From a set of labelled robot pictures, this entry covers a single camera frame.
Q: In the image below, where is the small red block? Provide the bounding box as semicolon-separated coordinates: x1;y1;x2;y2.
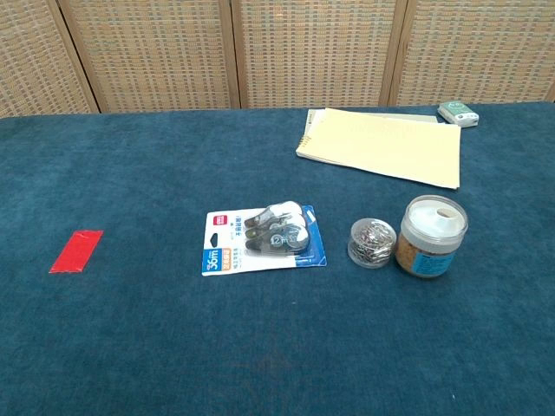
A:
48;229;105;275

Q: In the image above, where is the correction tape blister pack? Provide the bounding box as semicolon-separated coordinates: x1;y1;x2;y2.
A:
200;200;329;277

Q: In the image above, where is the small clear paper clip jar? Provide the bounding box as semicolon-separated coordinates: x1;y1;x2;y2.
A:
347;217;398;270

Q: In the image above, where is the cream paper folder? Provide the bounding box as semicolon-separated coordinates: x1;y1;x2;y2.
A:
298;107;462;191

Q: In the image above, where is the woven rattan folding screen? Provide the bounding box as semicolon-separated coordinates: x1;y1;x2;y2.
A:
0;0;555;120

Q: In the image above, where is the blue table mat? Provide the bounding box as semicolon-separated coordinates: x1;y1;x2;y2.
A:
0;101;555;416

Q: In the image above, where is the small green white box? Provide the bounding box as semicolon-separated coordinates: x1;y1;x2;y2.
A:
436;101;480;128

